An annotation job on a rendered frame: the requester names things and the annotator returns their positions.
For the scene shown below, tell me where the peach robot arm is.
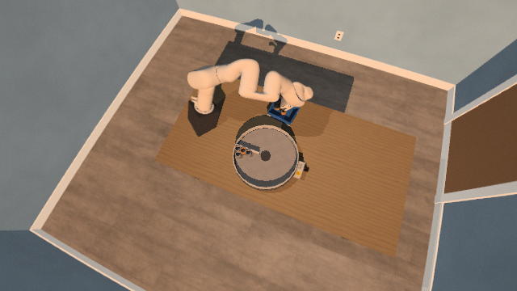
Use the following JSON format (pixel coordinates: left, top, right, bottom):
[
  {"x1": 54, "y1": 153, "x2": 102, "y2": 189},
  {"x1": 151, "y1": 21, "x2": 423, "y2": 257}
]
[{"x1": 187, "y1": 58, "x2": 313, "y2": 114}]

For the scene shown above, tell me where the blue crate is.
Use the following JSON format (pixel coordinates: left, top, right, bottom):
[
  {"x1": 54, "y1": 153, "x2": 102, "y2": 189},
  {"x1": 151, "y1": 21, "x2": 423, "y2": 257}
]
[{"x1": 267, "y1": 98, "x2": 300, "y2": 127}]

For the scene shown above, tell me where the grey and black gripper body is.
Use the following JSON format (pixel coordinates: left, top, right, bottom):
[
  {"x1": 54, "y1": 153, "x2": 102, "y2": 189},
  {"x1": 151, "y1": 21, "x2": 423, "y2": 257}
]
[{"x1": 280, "y1": 98, "x2": 293, "y2": 111}]

